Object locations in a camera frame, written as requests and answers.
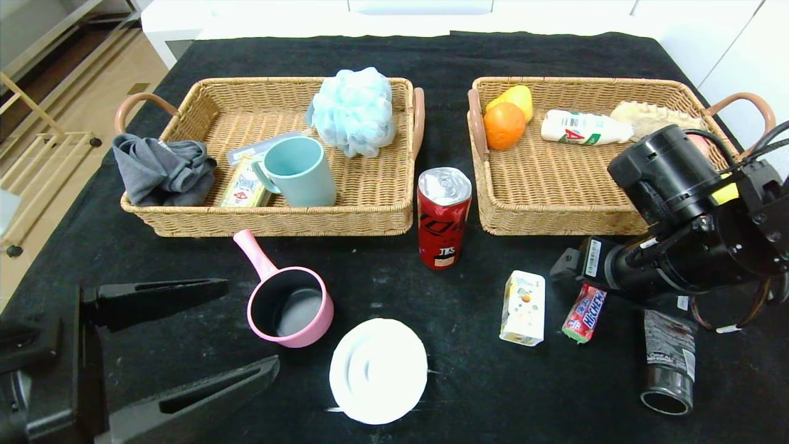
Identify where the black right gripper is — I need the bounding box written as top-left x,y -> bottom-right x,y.
549,236 -> 633,292

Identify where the red Hi-Chew candy pack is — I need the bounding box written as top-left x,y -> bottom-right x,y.
562,284 -> 608,344

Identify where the small white juice carton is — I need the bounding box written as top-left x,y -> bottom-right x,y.
499,270 -> 547,347

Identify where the red soda can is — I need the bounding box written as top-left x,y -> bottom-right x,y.
417,167 -> 473,271

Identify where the black cosmetic tube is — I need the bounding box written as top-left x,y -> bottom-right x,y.
640,308 -> 697,416

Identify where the wicker basket holding food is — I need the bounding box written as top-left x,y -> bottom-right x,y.
467,76 -> 776,237

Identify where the wicker basket holding household items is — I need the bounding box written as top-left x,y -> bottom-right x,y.
114,76 -> 426,238

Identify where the white yogurt drink bottle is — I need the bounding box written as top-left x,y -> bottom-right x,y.
541,109 -> 634,146

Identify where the orange fruit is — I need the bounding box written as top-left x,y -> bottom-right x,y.
483,102 -> 527,151

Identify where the black tablecloth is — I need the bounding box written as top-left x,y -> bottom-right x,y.
0,32 -> 789,444

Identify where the yellow mango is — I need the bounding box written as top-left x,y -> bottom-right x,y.
486,85 -> 534,123

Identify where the white round plate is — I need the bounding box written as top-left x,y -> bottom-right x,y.
329,318 -> 428,426

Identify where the light blue bath loofah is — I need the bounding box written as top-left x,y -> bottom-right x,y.
306,67 -> 398,158

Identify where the teal ceramic mug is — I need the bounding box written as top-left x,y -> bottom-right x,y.
251,136 -> 338,208

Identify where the yellowish printed soap box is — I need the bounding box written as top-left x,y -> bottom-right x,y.
219,155 -> 272,208

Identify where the grey crumpled cloth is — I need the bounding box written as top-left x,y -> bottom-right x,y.
112,134 -> 218,207

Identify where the white bench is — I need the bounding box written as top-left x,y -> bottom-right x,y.
142,0 -> 660,70

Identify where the wooden rack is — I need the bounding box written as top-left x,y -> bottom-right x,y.
0,71 -> 104,258

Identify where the low wooden shelf unit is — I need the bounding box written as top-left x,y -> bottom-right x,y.
0,0 -> 144,81

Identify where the braided cable with white tag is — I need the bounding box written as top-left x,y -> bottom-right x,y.
690,277 -> 771,334

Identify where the black camera cable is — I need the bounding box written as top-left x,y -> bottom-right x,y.
683,120 -> 789,179

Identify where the pink saucepan with handle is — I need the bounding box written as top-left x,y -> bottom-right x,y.
233,229 -> 335,348

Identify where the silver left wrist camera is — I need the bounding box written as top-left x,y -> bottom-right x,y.
0,188 -> 18,238

